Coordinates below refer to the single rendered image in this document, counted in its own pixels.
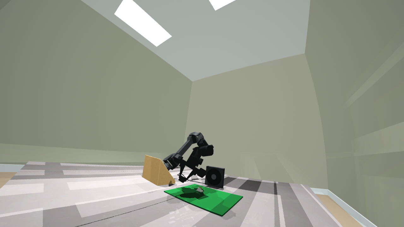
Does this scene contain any black cooling fan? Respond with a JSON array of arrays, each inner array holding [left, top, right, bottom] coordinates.
[[205, 166, 225, 188]]

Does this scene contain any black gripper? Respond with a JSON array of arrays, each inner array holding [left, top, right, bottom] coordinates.
[[174, 153, 206, 182]]

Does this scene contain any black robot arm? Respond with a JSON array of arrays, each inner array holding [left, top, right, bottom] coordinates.
[[163, 132, 214, 171]]

